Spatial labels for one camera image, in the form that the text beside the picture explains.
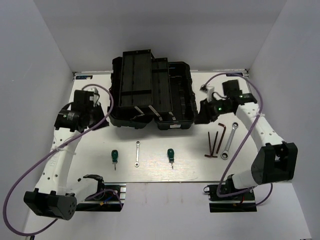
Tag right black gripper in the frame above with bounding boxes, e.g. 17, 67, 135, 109
193, 97, 232, 125

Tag green stubby screwdriver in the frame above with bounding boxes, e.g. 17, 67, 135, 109
111, 149, 119, 170
167, 148, 175, 169

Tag large silver ratchet wrench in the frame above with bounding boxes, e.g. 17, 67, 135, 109
220, 122, 239, 160

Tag black plastic toolbox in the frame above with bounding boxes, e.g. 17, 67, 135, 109
109, 49, 198, 131

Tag small silver ratchet wrench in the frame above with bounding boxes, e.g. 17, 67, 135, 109
134, 141, 141, 168

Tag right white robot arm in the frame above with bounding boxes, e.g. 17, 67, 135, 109
194, 79, 298, 200

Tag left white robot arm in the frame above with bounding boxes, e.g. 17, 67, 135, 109
23, 87, 109, 220

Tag left blue table label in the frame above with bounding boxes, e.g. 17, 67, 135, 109
75, 75, 93, 80

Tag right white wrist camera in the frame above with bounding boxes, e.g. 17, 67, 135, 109
200, 84, 215, 103

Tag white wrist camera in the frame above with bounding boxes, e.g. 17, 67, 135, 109
200, 84, 215, 103
87, 87, 100, 107

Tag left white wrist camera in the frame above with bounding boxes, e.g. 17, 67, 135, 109
87, 87, 100, 107

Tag brown T-handle hex key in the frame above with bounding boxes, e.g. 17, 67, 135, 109
204, 132, 217, 158

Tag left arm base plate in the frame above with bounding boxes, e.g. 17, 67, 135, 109
76, 183, 127, 212

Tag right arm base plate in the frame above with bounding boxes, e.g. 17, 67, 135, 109
203, 183, 257, 213

